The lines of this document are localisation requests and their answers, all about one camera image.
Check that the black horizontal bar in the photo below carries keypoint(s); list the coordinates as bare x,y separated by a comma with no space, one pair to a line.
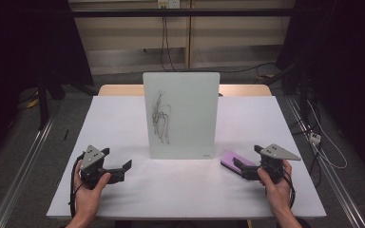
202,12

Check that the black metal stand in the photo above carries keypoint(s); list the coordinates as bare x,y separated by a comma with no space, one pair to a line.
42,104

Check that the wooden wall post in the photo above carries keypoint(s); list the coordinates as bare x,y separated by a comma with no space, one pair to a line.
188,38

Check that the small standing whiteboard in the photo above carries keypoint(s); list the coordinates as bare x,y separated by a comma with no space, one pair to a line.
190,110

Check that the white wall socket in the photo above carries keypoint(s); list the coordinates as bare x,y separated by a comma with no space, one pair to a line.
168,3

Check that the wooden table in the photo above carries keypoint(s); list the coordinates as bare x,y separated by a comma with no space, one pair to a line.
120,90

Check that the person's left hand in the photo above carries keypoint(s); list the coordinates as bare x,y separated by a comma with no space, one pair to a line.
87,199

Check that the person's right hand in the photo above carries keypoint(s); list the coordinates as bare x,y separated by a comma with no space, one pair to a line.
278,196

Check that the purple whiteboard eraser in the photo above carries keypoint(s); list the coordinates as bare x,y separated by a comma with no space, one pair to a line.
229,160

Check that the aluminium floor rail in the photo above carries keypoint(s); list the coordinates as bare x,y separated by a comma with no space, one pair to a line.
22,171
336,183

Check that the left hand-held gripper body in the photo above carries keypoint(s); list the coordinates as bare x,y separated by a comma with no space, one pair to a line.
90,158

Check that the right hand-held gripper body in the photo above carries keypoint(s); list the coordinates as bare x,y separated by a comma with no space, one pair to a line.
274,158

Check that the white table mat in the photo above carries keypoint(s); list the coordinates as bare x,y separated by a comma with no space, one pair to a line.
123,126

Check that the white power strip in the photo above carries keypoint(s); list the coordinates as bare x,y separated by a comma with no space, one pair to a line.
315,138

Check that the black curtain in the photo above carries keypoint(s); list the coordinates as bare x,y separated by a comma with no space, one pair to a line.
19,47
345,63

